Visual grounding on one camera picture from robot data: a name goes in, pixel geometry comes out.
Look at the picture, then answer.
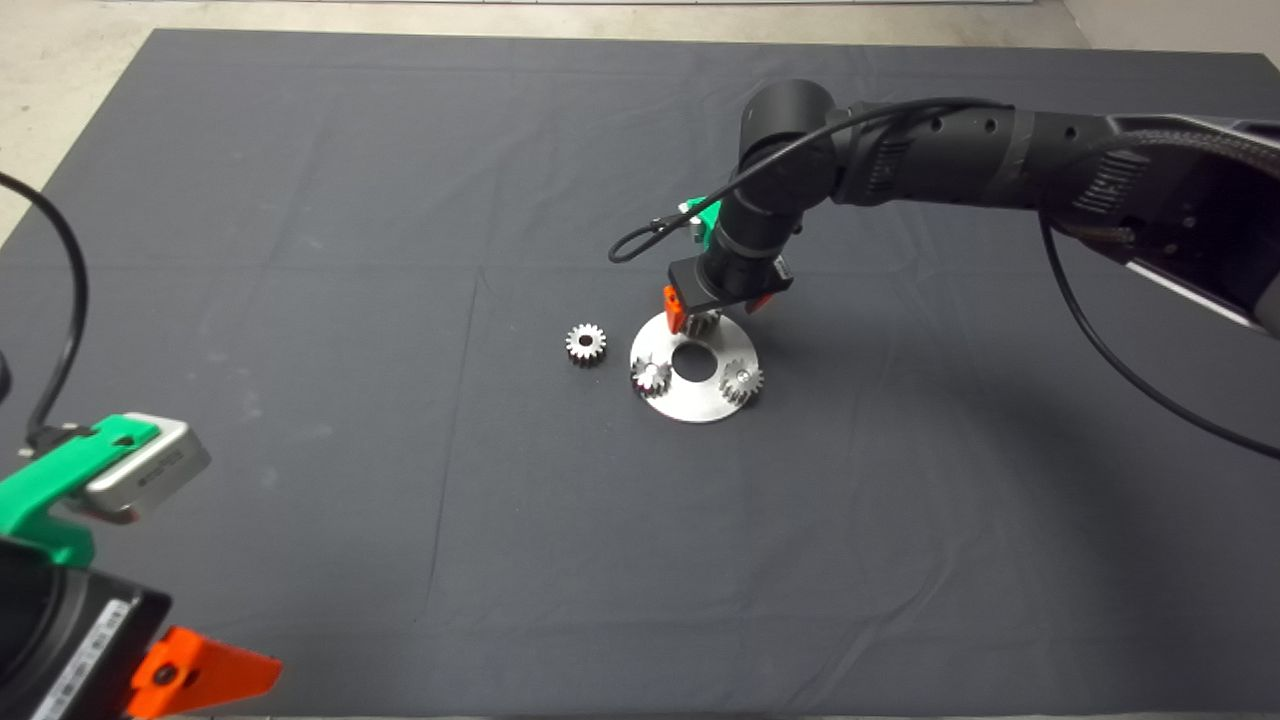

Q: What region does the round metal plate with hole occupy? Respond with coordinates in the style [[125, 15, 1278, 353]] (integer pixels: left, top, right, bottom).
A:
[[629, 310, 759, 425]]

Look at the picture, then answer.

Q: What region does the dark grey table cloth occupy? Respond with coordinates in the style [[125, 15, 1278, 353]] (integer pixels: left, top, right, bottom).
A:
[[0, 30, 1280, 719]]

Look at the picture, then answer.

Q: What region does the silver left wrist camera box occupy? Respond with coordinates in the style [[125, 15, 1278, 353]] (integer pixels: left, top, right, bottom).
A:
[[85, 413, 212, 526]]

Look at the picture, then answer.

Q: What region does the green left camera mount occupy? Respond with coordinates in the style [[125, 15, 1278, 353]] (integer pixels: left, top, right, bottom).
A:
[[0, 415, 161, 569]]

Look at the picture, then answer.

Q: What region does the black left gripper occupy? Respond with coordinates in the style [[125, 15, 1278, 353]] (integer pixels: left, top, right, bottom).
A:
[[30, 570, 284, 720]]

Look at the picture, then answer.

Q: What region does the black right camera cable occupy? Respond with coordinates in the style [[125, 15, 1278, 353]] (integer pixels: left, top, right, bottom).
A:
[[608, 97, 1280, 461]]

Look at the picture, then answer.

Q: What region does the black braided right arm sleeve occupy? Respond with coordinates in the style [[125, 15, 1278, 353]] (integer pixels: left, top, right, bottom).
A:
[[1050, 120, 1280, 251]]

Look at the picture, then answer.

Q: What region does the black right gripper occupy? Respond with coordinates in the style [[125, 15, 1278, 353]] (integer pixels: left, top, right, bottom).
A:
[[664, 254, 796, 336]]

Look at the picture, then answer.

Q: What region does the black left camera cable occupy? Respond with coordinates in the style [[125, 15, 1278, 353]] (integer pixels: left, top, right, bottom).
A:
[[0, 172, 89, 451]]

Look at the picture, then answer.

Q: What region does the black camera cable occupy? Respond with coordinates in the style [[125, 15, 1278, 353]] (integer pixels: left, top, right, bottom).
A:
[[608, 97, 1280, 461], [0, 172, 89, 451]]

